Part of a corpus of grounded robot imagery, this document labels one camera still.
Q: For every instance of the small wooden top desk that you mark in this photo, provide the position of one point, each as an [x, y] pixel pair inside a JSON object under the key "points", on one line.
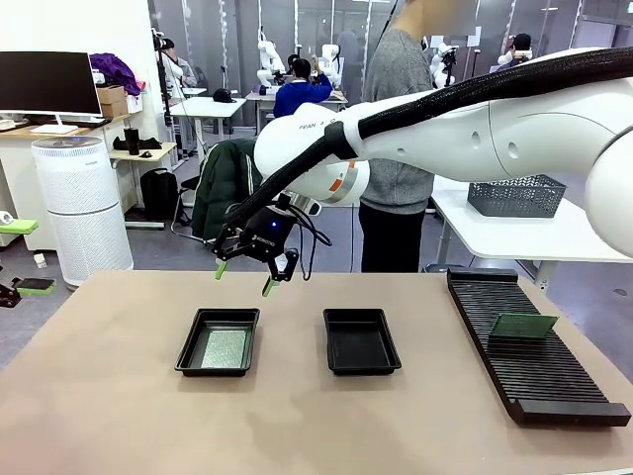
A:
{"points": [[165, 148]]}

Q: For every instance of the black plastic ESD tray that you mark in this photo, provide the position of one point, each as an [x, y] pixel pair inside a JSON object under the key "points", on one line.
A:
{"points": [[188, 346], [361, 346]]}

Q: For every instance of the black backpack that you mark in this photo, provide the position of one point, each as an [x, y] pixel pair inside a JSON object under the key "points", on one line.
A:
{"points": [[158, 195]]}

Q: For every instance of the purple jacket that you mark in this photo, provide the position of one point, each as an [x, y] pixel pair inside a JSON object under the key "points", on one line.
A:
{"points": [[114, 69]]}

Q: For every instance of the black cap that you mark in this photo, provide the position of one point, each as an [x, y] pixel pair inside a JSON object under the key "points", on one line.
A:
{"points": [[223, 95]]}

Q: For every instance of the seated person in grey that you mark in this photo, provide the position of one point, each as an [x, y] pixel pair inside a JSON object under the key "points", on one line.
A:
{"points": [[184, 71]]}

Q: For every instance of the person in dark jacket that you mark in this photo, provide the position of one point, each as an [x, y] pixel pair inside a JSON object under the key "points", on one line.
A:
{"points": [[519, 44]]}

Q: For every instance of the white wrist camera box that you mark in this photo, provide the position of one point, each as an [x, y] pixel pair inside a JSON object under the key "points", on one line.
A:
{"points": [[309, 205]]}

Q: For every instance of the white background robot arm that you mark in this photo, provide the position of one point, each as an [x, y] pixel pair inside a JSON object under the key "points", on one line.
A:
{"points": [[329, 62], [269, 59], [440, 62], [503, 58]]}

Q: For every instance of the brown cardboard box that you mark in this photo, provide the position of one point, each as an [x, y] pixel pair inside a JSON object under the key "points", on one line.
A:
{"points": [[111, 94], [115, 110]]}

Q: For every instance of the large white work table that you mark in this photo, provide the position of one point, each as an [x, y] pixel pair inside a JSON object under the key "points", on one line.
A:
{"points": [[519, 237]]}

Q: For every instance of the black cloth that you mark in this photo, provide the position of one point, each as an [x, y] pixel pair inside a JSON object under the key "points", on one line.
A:
{"points": [[151, 144]]}

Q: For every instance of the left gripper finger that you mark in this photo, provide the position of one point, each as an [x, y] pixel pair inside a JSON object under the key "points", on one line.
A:
{"points": [[20, 226], [34, 287]]}

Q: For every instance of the white workbench table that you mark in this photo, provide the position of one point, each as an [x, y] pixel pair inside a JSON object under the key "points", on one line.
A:
{"points": [[257, 96]]}

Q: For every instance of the seated person in blue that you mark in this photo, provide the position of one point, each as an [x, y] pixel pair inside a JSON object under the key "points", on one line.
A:
{"points": [[297, 96]]}

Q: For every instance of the white cylindrical air purifier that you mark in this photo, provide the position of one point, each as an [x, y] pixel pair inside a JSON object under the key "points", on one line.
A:
{"points": [[81, 198]]}

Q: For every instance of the black computer monitor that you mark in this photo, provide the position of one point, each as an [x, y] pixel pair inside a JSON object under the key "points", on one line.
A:
{"points": [[44, 81]]}

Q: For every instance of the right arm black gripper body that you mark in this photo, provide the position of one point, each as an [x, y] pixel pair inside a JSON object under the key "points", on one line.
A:
{"points": [[267, 235]]}

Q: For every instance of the black tumbler cup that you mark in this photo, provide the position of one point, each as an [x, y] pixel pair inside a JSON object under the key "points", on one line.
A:
{"points": [[132, 141]]}

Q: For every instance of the white rectangular table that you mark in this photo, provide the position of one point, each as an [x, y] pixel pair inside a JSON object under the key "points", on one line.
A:
{"points": [[207, 106]]}

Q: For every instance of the person in grey sweater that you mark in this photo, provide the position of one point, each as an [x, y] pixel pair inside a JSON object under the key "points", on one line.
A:
{"points": [[395, 64]]}

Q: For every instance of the dark green padded jacket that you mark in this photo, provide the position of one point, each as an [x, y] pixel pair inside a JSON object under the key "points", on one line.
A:
{"points": [[217, 183]]}

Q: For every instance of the green perforated circuit board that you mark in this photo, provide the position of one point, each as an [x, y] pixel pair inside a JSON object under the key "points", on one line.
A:
{"points": [[524, 326], [225, 349]]}

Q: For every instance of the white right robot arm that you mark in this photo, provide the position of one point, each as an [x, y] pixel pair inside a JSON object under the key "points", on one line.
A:
{"points": [[494, 138]]}

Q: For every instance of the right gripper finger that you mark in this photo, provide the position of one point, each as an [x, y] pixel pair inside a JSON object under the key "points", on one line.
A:
{"points": [[230, 245], [284, 267]]}

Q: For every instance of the grey perforated plastic basket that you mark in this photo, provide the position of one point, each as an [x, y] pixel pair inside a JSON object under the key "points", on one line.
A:
{"points": [[514, 198]]}

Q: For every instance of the small white floor object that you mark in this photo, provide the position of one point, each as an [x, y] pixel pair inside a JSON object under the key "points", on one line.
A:
{"points": [[40, 261]]}

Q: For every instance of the black slotted board rack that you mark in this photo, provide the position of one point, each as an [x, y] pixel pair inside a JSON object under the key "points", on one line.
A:
{"points": [[544, 376]]}

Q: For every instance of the black metal chair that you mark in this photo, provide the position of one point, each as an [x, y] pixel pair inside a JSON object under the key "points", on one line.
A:
{"points": [[188, 184]]}

